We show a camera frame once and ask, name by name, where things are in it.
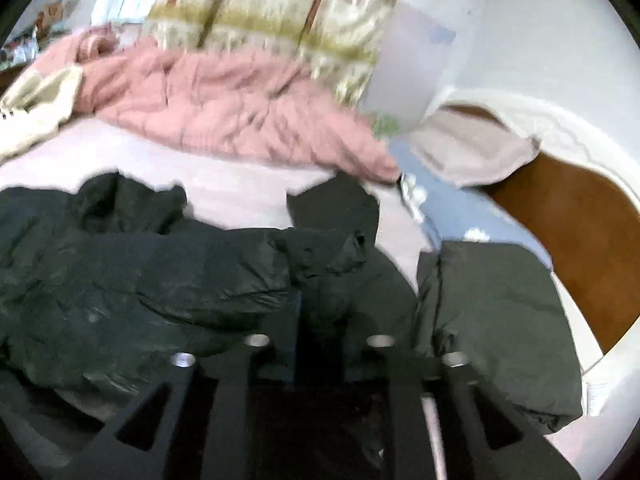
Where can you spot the dark green folded garment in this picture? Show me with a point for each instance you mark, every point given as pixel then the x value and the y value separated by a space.
pixel 500 320

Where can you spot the cream printed hoodie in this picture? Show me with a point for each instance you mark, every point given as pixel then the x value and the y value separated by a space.
pixel 35 105

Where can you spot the tree print curtain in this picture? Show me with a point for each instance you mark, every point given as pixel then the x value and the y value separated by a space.
pixel 260 10

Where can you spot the pink quilt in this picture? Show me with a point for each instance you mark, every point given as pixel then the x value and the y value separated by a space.
pixel 225 105

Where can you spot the dusty pink pillow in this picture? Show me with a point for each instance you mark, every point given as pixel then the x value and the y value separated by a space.
pixel 470 150

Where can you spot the blue cloud print pillow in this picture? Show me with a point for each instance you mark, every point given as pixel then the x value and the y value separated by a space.
pixel 465 215

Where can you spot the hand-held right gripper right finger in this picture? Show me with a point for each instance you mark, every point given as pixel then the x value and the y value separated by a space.
pixel 360 355

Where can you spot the white and wooden headboard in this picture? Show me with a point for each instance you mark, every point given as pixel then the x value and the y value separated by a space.
pixel 575 220

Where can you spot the black puffer jacket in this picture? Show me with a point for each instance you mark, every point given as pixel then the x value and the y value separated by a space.
pixel 125 285

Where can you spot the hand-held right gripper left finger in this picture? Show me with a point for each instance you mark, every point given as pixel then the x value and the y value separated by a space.
pixel 280 355

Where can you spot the pale purple wall sheet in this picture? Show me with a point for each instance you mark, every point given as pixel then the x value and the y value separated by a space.
pixel 410 60

